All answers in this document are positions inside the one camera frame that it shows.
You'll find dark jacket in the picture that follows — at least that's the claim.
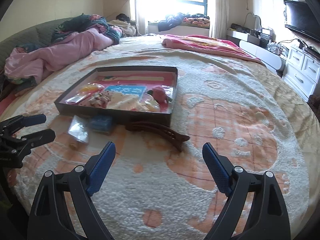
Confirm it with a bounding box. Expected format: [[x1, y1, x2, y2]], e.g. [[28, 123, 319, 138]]
[[157, 12, 187, 32]]

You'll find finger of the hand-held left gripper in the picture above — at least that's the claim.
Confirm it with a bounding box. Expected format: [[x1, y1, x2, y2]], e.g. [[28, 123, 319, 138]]
[[0, 114, 47, 134], [17, 129, 56, 153]]

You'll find grey padded headboard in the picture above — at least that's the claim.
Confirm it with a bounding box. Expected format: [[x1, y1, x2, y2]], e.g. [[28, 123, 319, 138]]
[[0, 17, 76, 73]]

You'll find dark brown hair clip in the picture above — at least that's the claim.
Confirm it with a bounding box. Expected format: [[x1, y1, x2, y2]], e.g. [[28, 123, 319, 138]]
[[125, 120, 191, 153]]

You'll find white drawer dresser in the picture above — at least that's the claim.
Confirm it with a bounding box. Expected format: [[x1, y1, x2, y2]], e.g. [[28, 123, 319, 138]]
[[282, 43, 320, 102]]

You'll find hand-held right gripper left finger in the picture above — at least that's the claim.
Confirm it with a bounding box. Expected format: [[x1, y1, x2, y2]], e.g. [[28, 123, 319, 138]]
[[27, 141, 116, 240]]

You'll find white low desk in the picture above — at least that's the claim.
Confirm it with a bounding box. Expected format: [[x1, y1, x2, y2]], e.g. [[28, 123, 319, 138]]
[[226, 27, 287, 77]]

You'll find cream pillow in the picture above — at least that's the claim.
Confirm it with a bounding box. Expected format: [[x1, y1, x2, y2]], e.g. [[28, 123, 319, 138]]
[[108, 20, 137, 37]]

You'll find white curtain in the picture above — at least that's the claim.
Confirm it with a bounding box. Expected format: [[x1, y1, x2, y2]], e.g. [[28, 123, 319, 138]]
[[208, 0, 230, 39], [127, 0, 148, 35]]

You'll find pink pom hair tie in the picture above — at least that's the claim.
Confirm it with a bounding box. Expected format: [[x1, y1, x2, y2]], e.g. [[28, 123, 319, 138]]
[[152, 85, 169, 104]]

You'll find blue card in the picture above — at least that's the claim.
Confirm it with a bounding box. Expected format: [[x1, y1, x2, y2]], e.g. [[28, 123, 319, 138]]
[[103, 85, 146, 99]]

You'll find pink patterned blanket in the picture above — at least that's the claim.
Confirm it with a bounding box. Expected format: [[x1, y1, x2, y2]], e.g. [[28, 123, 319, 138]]
[[160, 34, 266, 67]]

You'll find black wall television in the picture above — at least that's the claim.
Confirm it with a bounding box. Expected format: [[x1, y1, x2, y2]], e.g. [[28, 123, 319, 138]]
[[283, 0, 320, 47]]

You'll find pink quilt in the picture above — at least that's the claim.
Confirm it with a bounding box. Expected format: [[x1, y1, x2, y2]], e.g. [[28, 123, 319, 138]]
[[3, 27, 123, 83]]

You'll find dotted mesh bow hair tie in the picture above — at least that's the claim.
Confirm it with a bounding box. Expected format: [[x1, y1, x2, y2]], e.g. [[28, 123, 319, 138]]
[[84, 91, 112, 108]]

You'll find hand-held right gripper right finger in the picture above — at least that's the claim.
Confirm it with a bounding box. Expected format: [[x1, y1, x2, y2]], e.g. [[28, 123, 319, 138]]
[[202, 142, 292, 240]]

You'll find dark brown clothing pile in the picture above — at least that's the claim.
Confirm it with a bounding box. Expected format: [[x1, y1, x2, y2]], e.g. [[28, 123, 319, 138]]
[[308, 93, 320, 111]]

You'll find dark floral duvet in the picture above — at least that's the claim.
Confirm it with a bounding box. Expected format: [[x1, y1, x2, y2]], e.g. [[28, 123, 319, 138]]
[[51, 13, 123, 46]]

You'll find small blue box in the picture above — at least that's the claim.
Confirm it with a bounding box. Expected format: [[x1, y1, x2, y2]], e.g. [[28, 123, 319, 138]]
[[89, 115, 113, 136]]

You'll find black set-top box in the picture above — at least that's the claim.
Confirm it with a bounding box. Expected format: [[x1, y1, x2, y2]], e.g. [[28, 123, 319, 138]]
[[297, 38, 320, 61]]

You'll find black shallow box tray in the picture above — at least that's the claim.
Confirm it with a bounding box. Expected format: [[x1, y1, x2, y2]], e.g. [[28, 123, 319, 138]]
[[54, 65, 179, 128]]

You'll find cream claw hair clip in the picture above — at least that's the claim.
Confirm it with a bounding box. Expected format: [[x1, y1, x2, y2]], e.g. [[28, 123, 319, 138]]
[[106, 92, 143, 111]]

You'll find colourful folded blanket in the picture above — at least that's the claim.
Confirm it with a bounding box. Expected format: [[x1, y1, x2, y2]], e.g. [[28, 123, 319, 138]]
[[183, 15, 211, 27]]

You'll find small clear plastic bag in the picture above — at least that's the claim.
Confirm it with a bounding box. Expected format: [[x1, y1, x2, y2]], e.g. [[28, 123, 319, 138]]
[[68, 116, 90, 145]]

